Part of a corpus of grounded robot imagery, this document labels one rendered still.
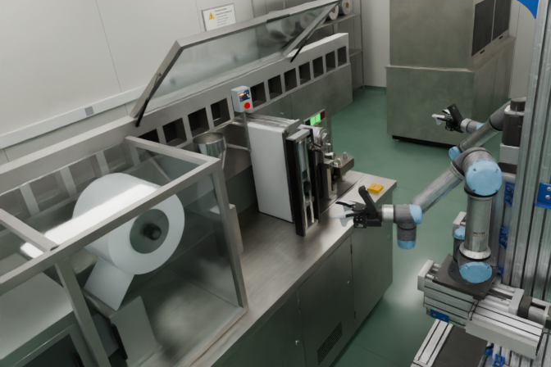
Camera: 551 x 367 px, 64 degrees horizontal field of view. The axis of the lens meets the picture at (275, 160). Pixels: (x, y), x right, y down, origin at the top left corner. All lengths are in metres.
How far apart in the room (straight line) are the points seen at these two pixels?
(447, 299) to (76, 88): 3.53
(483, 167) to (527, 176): 0.36
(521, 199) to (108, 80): 3.70
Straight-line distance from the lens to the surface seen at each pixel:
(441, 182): 1.91
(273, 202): 2.42
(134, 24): 4.77
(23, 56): 4.27
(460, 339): 2.78
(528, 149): 2.01
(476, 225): 1.86
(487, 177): 1.74
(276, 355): 2.19
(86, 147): 1.89
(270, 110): 2.60
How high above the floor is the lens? 2.23
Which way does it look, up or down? 25 degrees down
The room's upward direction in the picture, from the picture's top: 7 degrees counter-clockwise
